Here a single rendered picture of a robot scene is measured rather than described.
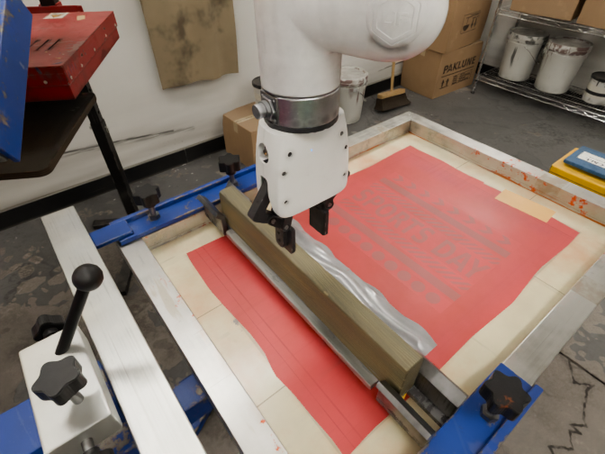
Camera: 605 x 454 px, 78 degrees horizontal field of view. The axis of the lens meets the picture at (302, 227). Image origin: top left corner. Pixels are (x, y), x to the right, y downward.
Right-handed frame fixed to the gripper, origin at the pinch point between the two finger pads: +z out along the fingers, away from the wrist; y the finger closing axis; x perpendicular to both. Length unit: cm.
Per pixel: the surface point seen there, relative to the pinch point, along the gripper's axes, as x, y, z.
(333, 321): -8.3, -1.5, 9.6
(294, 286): 0.0, -1.6, 10.3
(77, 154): 202, -8, 79
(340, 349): -10.7, -2.3, 12.3
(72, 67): 91, -7, 2
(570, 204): -14, 56, 15
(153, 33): 196, 50, 24
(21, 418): 1.6, -34.8, 7.5
